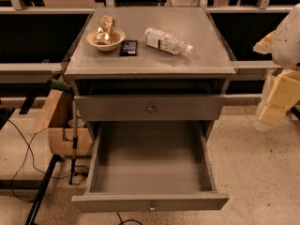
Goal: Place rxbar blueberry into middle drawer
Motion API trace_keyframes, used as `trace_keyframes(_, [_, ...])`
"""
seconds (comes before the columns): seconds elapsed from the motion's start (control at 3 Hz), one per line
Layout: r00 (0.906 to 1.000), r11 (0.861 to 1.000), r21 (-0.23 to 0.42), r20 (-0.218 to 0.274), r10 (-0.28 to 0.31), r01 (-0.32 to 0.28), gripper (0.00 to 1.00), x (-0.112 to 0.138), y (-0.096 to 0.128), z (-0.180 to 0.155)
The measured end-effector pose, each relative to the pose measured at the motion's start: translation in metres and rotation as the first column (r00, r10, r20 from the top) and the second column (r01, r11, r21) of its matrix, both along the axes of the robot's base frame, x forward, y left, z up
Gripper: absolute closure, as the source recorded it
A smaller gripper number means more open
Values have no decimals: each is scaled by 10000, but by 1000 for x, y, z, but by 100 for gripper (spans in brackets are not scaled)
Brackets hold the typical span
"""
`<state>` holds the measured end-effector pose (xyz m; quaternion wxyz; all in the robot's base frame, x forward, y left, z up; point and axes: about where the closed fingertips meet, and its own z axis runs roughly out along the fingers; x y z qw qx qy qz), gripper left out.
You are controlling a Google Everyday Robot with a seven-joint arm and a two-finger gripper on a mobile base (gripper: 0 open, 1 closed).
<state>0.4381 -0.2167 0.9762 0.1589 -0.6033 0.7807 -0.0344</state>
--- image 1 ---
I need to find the crushed gold can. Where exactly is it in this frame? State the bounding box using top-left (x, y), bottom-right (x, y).
top-left (96, 15), bottom-right (115, 44)

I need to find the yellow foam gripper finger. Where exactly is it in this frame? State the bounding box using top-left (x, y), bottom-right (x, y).
top-left (253, 31), bottom-right (275, 54)
top-left (258, 69), bottom-right (300, 126)

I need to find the green handled pole tool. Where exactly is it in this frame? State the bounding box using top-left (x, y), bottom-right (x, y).
top-left (47, 78), bottom-right (80, 186)

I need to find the clear plastic water bottle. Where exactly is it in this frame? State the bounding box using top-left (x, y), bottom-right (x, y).
top-left (143, 28), bottom-right (194, 56)

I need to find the metal railing frame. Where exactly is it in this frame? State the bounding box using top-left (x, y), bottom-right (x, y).
top-left (0, 0), bottom-right (300, 84)

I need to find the beige bowl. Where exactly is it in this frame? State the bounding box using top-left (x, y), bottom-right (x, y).
top-left (87, 28), bottom-right (126, 52)

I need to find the cardboard box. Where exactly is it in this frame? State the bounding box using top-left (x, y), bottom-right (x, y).
top-left (30, 88), bottom-right (94, 157)

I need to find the closed grey top drawer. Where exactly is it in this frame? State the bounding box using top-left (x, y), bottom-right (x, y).
top-left (75, 95), bottom-right (225, 121)

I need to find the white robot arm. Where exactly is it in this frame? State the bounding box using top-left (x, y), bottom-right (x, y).
top-left (253, 5), bottom-right (300, 130)

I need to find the grey drawer cabinet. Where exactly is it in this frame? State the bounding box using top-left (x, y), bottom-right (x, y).
top-left (64, 6), bottom-right (237, 213)

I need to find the black floor cable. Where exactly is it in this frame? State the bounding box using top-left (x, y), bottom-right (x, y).
top-left (7, 119), bottom-right (73, 203)

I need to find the black metal stand leg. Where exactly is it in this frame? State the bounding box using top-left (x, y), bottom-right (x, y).
top-left (24, 155), bottom-right (61, 225)

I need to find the open grey middle drawer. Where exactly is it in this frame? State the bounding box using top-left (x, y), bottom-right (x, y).
top-left (72, 121), bottom-right (229, 213)

